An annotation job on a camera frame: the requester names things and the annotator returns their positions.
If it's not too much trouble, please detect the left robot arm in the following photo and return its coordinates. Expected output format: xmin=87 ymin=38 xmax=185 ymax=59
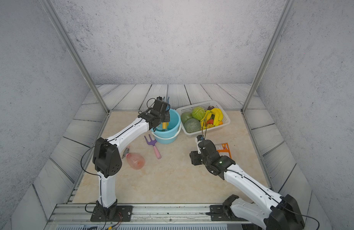
xmin=92 ymin=97 xmax=170 ymax=210

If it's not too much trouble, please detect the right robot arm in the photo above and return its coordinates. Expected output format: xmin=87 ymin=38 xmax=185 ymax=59
xmin=189 ymin=135 xmax=305 ymax=230

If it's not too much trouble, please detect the orange seed packet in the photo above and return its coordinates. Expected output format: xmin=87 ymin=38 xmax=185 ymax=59
xmin=215 ymin=143 xmax=232 ymax=158

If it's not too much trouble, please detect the light blue plastic bucket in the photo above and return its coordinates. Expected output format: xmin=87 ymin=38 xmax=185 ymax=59
xmin=152 ymin=109 xmax=181 ymax=144

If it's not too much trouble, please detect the green apple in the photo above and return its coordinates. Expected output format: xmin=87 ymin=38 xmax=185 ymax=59
xmin=181 ymin=111 xmax=193 ymax=124

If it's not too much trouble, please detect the red pepper toy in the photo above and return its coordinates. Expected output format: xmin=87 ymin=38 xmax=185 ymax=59
xmin=207 ymin=119 xmax=214 ymax=125

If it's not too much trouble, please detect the round green melon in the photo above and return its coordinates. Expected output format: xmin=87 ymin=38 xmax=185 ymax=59
xmin=184 ymin=118 xmax=201 ymax=133

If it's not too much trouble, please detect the green cabbage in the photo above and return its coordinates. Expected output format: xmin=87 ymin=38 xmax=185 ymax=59
xmin=191 ymin=106 xmax=206 ymax=121

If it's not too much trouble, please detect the white plastic basket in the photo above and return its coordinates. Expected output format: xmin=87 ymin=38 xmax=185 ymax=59
xmin=176 ymin=100 xmax=231 ymax=133

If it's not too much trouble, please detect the yellow banana bunch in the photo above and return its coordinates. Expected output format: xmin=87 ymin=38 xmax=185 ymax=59
xmin=201 ymin=108 xmax=224 ymax=129

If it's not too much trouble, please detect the pink spray bottle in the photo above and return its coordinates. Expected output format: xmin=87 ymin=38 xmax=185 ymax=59
xmin=122 ymin=146 xmax=145 ymax=170

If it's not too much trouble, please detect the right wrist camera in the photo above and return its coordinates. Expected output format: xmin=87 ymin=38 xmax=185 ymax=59
xmin=195 ymin=135 xmax=205 ymax=154

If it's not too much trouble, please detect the purple rake pink handle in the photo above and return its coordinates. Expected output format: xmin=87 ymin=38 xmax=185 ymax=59
xmin=144 ymin=135 xmax=162 ymax=159

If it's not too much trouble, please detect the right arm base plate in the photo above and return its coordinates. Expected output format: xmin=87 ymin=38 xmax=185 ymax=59
xmin=205 ymin=205 xmax=231 ymax=221

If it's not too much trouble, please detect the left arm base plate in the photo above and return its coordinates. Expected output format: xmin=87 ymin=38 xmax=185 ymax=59
xmin=90 ymin=204 xmax=133 ymax=222

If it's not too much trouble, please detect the aluminium front rail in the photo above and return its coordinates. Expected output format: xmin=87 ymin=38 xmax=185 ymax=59
xmin=43 ymin=203 xmax=252 ymax=230

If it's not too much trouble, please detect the left aluminium frame post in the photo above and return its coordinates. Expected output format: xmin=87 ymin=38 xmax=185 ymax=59
xmin=40 ymin=0 xmax=110 ymax=114

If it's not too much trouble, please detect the aluminium frame post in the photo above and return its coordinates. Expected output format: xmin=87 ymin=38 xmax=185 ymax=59
xmin=241 ymin=0 xmax=295 ymax=114
xmin=40 ymin=0 xmax=110 ymax=114

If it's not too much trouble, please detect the right aluminium frame post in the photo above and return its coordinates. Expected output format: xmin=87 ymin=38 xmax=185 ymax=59
xmin=241 ymin=0 xmax=295 ymax=114

